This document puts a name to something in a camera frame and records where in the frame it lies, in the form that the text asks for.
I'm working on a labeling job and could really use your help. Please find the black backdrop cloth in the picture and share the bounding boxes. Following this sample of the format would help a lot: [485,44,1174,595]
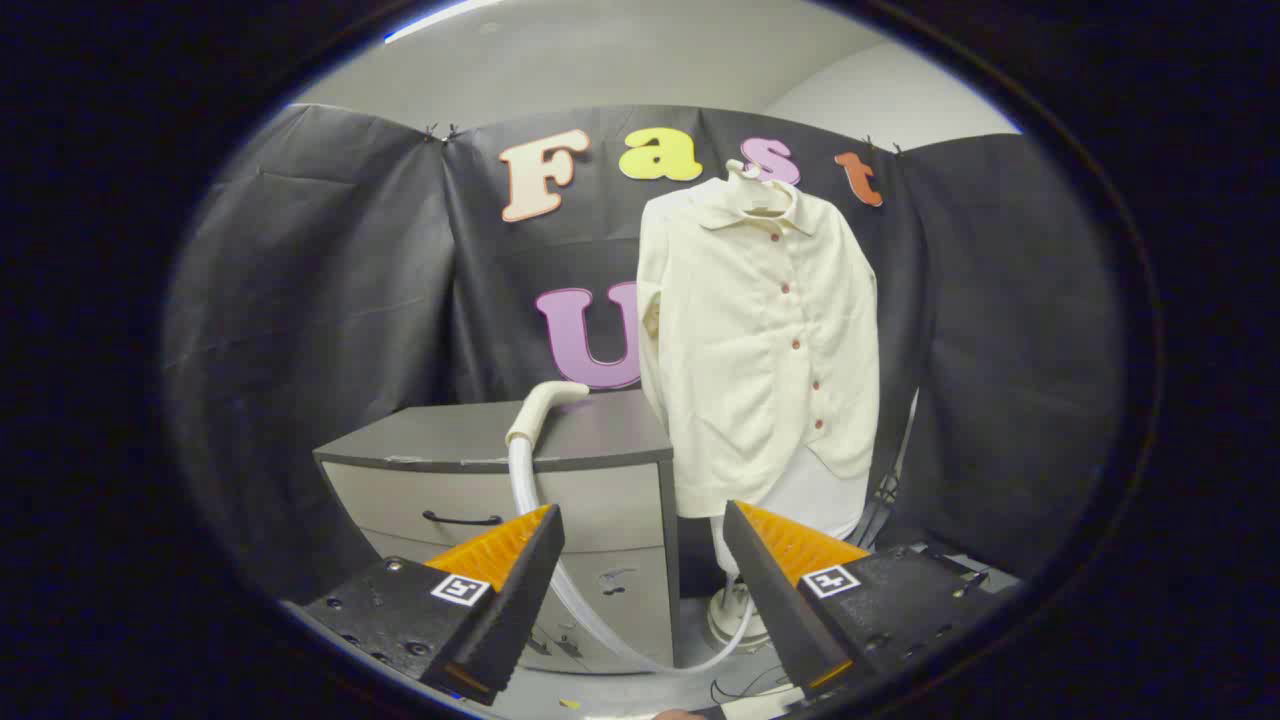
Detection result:
[165,103,1126,601]

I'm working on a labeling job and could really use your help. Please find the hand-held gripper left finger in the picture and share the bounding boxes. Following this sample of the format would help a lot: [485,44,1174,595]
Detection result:
[300,503,566,707]

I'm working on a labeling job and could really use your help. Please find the grey drawer cabinet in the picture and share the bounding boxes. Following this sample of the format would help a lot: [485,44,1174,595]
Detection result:
[313,390,683,673]

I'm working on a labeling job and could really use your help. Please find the black cables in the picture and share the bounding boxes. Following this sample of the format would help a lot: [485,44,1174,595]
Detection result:
[855,473,903,551]

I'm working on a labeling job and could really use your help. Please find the white garment steamer head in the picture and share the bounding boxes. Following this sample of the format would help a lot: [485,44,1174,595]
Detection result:
[505,381,591,447]

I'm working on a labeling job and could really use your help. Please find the white round stand base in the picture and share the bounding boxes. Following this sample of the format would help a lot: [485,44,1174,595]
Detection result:
[705,580,773,654]

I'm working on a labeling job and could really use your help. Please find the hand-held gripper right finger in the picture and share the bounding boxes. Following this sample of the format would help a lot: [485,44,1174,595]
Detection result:
[722,500,1003,701]

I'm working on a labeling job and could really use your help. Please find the translucent garment steamer hose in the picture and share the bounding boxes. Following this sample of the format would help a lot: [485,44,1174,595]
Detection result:
[508,435,756,677]

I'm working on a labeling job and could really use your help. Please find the white board behind shirt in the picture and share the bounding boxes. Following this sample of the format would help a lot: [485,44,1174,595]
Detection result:
[710,445,871,581]

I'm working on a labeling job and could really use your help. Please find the cream button shirt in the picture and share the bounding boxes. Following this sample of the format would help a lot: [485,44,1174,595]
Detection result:
[636,175,881,519]

